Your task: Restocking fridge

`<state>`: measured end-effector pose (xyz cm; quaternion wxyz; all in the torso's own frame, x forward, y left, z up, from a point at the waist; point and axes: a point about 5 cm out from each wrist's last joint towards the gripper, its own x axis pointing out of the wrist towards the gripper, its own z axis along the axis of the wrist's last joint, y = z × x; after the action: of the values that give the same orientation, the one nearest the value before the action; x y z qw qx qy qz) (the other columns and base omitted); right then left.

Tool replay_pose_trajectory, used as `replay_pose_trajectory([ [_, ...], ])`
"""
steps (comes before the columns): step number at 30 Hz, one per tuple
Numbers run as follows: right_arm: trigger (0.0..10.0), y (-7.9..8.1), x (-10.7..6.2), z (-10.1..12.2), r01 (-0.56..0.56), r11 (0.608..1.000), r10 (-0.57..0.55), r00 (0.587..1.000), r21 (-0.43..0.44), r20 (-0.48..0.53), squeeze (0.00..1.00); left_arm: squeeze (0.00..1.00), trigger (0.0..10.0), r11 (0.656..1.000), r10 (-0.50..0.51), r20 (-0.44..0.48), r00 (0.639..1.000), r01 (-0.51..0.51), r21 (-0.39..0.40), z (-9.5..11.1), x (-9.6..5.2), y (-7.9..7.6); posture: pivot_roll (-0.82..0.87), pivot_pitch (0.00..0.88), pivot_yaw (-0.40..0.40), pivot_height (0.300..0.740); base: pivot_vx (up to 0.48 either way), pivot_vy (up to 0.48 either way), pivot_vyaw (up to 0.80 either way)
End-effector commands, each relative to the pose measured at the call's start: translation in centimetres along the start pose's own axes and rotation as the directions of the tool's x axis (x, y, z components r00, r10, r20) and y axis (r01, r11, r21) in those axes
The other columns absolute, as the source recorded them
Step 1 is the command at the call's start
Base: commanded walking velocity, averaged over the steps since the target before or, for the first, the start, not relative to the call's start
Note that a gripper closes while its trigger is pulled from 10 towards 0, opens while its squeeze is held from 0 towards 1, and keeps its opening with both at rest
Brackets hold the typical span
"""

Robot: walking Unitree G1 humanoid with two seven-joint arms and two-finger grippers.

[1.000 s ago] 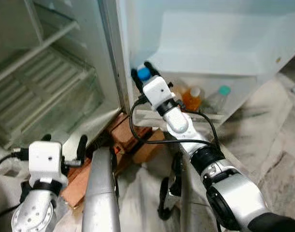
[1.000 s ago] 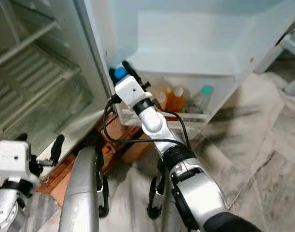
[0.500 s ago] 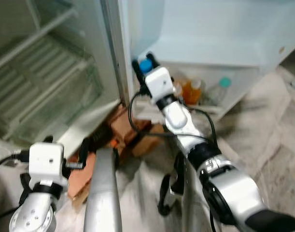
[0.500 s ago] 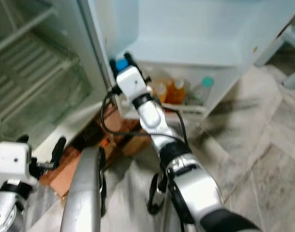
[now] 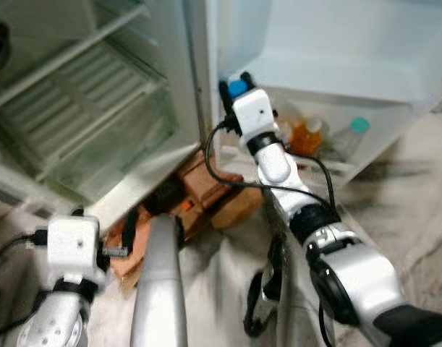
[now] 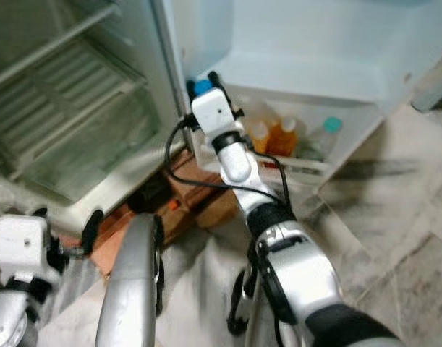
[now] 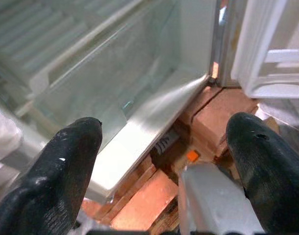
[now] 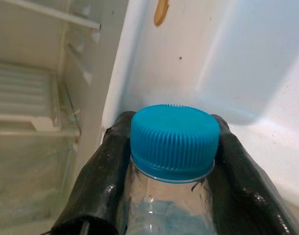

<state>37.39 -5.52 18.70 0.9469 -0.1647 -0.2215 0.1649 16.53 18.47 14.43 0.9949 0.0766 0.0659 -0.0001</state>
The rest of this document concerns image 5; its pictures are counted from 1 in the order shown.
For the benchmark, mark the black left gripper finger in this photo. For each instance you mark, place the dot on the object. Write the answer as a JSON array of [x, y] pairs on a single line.
[[130, 231]]

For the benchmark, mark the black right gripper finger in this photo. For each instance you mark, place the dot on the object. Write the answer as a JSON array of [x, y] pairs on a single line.
[[226, 97], [249, 79]]

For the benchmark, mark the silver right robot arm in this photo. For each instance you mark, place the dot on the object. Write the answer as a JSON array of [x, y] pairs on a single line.
[[351, 275]]

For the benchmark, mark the silver fridge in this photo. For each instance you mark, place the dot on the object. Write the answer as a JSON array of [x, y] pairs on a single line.
[[98, 29]]

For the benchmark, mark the white fridge shelf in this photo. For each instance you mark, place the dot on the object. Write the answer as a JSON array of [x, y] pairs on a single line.
[[69, 55]]

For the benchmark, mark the black box with orange mark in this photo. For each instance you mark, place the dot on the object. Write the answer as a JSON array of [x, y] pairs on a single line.
[[163, 196]]

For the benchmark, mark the red clay brick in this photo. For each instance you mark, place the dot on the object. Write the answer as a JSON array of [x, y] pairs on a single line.
[[206, 177], [239, 210]]

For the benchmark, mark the orange juice bottle white cap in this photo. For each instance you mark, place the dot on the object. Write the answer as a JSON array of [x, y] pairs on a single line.
[[306, 141]]

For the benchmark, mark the clear crisper drawer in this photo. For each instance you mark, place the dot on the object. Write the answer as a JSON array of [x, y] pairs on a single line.
[[98, 144]]

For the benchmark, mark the clear bottle with teal cap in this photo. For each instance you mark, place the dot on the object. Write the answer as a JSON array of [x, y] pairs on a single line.
[[354, 134]]

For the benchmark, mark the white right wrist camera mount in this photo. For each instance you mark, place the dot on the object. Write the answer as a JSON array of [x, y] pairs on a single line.
[[253, 114]]

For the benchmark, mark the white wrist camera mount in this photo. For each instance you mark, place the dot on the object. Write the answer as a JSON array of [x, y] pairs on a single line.
[[253, 114], [72, 249]]

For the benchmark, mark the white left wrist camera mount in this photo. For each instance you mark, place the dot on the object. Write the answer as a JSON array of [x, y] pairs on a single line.
[[72, 249]]

